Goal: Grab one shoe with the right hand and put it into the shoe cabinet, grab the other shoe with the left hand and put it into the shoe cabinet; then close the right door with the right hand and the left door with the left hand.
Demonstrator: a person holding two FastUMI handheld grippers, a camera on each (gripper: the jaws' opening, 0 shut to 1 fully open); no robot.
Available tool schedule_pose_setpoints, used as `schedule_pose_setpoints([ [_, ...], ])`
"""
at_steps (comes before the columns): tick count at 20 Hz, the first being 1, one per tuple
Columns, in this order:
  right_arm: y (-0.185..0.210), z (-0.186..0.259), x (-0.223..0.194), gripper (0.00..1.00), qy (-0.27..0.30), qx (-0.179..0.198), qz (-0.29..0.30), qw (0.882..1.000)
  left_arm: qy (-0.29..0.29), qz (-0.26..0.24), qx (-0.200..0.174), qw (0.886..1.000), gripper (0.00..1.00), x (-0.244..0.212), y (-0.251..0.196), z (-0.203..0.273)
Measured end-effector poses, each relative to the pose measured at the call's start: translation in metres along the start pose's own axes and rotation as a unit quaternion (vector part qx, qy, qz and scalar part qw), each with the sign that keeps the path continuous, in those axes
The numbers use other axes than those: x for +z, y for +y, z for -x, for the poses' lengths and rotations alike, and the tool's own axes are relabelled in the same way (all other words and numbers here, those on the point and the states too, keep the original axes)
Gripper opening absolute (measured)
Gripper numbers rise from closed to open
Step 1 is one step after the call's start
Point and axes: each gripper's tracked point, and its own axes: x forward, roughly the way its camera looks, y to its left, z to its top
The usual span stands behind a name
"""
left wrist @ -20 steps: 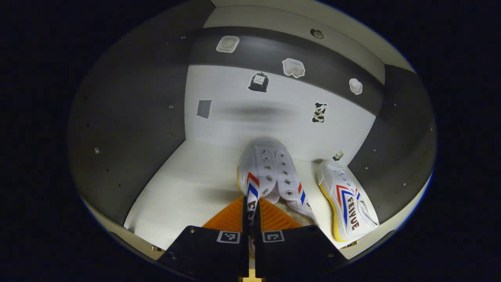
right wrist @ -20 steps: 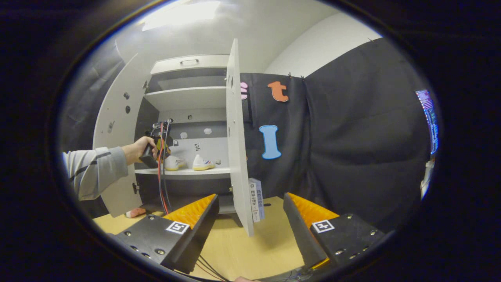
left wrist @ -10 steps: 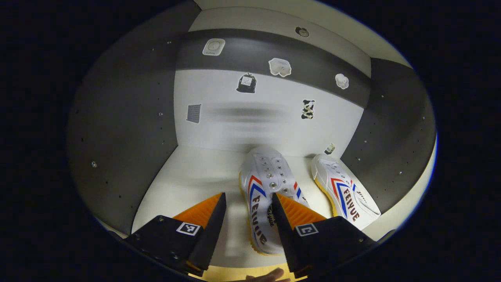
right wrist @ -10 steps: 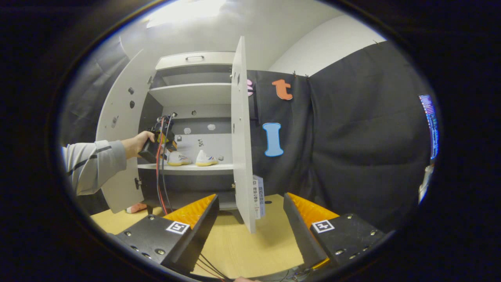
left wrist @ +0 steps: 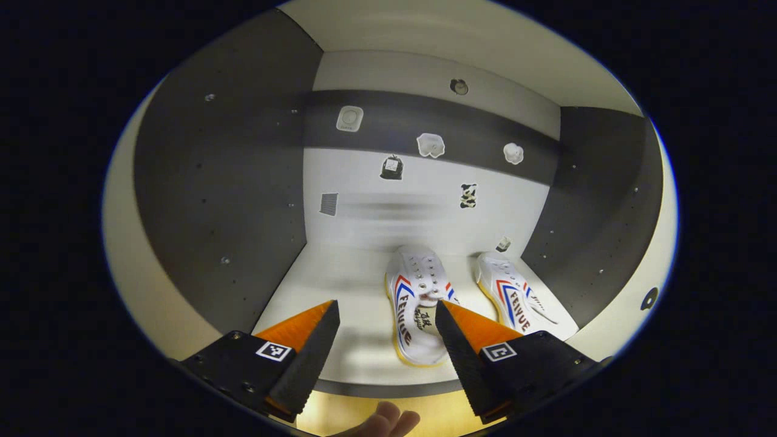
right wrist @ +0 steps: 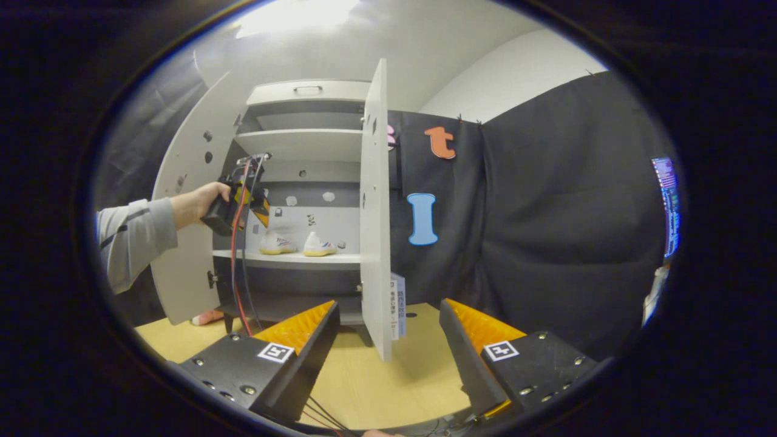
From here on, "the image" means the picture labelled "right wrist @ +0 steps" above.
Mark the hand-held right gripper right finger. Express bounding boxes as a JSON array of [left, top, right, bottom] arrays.
[[439, 298, 599, 418]]

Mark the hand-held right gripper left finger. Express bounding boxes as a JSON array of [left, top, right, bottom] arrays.
[[167, 299, 341, 424]]

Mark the white canvas shoe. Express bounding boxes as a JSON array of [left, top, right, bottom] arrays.
[[259, 231, 298, 256], [302, 232, 338, 257]]

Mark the grey shoe cabinet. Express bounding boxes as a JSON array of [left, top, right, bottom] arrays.
[[150, 59, 406, 362]]

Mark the camera sticker cabinet door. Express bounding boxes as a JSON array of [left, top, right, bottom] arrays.
[[150, 70, 249, 325]]

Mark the black cat sticker cabinet door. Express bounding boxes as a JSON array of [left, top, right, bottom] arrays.
[[359, 59, 393, 362]]

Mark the grey cabinet drawer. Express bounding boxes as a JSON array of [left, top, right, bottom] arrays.
[[246, 79, 372, 107]]

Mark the black backdrop cloth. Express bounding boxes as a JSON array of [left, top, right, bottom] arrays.
[[91, 52, 677, 360]]

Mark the white plastic object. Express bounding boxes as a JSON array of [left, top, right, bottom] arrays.
[[643, 266, 670, 325]]

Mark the red cable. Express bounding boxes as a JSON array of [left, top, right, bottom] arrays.
[[229, 157, 341, 437]]

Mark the black cable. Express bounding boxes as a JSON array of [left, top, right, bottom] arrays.
[[240, 155, 359, 437]]

